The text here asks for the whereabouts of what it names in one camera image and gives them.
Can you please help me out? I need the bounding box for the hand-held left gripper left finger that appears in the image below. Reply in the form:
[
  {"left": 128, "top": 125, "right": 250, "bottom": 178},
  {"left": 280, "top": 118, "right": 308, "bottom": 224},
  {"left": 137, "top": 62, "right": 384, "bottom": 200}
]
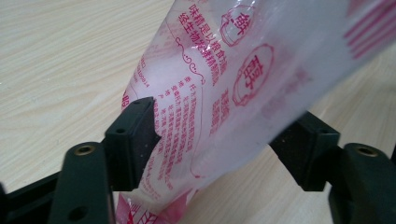
[{"left": 48, "top": 96, "right": 163, "bottom": 224}]

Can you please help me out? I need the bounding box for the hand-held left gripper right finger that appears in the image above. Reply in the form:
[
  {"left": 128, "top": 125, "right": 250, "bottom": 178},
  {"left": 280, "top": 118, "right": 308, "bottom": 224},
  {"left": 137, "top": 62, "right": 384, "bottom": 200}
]
[{"left": 269, "top": 111, "right": 396, "bottom": 224}]

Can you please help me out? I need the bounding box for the pink printed plastic seasoning bag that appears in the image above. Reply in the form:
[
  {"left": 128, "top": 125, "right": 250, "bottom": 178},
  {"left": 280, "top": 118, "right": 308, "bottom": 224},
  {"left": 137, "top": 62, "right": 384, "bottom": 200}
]
[{"left": 115, "top": 0, "right": 396, "bottom": 224}]

